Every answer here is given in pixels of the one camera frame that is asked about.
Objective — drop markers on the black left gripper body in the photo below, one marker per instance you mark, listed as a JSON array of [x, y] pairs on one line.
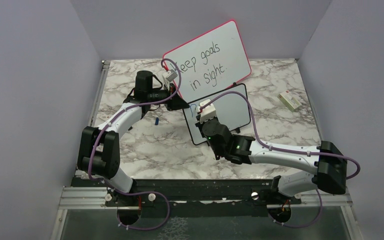
[[166, 93]]

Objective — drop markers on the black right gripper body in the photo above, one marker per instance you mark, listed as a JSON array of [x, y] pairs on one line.
[[200, 125]]

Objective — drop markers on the black framed whiteboard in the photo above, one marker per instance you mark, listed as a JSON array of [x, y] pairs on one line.
[[190, 115]]

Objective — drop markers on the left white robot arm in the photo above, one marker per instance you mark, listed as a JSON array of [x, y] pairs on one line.
[[99, 150]]

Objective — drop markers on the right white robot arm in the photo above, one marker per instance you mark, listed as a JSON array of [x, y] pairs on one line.
[[320, 167]]

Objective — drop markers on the pink framed whiteboard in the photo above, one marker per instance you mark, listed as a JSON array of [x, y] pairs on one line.
[[209, 63]]

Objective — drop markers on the white green box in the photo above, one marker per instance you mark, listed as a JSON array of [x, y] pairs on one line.
[[288, 99]]

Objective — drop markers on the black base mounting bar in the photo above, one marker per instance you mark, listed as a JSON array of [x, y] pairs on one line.
[[188, 198]]

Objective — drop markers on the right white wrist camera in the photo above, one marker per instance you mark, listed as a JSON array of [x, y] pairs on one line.
[[206, 111]]

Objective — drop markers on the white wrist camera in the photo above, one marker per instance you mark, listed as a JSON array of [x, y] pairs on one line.
[[169, 76], [206, 111]]

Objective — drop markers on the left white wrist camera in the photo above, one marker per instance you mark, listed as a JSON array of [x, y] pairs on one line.
[[169, 76]]

